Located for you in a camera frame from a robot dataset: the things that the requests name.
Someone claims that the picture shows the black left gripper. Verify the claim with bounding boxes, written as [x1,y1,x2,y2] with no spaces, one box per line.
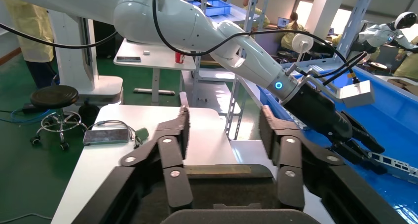
[282,83,389,175]

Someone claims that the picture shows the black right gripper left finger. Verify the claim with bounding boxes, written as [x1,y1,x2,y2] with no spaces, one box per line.
[72,106,194,224]

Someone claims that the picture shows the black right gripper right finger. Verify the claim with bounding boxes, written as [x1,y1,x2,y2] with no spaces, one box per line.
[259,105,409,224]

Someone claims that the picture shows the silver metal part square holes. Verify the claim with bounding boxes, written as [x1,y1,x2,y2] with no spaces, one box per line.
[368,151,418,185]

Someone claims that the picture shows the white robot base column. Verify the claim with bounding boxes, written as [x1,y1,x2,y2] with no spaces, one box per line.
[49,10,124,106]

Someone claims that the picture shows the blue plastic bin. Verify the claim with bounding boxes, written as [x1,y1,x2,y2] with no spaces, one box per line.
[258,65,418,224]

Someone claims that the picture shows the white metal shelf rack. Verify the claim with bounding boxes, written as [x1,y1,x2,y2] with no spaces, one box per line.
[179,0,376,142]

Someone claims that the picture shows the gray power bank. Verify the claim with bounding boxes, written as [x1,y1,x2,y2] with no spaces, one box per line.
[83,128,130,147]

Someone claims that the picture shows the person in yellow coat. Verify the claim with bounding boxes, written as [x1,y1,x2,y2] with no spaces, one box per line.
[0,0,56,89]
[393,26,418,81]

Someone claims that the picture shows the black round object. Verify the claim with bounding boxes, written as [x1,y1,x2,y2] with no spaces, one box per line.
[78,100,101,127]

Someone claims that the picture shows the white humanoid robot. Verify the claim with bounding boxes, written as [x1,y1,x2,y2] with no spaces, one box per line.
[351,11,418,55]

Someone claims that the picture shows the white desk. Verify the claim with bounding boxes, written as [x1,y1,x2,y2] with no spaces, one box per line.
[113,38,197,106]

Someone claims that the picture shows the seated person in yellow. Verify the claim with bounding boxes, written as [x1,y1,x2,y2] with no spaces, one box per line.
[243,0,271,29]
[280,12,307,51]

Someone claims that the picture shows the black round stool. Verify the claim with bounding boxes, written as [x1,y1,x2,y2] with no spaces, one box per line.
[30,85,88,151]

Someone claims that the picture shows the black power adapter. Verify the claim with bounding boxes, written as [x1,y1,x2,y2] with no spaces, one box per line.
[22,103,40,114]

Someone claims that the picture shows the small blue bin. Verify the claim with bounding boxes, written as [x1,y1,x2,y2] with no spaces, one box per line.
[187,0,233,17]

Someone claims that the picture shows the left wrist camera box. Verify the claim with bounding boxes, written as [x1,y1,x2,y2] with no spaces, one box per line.
[339,80,376,109]

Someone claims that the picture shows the green cable plug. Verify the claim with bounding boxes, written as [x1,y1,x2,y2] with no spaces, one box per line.
[135,127,149,141]

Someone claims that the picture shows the left camera mount bracket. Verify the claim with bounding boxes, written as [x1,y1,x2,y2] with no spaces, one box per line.
[305,69,344,99]

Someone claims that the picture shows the thin gray charging cable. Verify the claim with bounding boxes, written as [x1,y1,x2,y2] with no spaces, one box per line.
[87,119,144,150]

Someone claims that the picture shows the white round cable holder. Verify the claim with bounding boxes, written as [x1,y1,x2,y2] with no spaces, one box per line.
[286,33,314,76]

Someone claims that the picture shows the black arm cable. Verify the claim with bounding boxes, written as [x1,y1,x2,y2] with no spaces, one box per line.
[0,0,368,86]

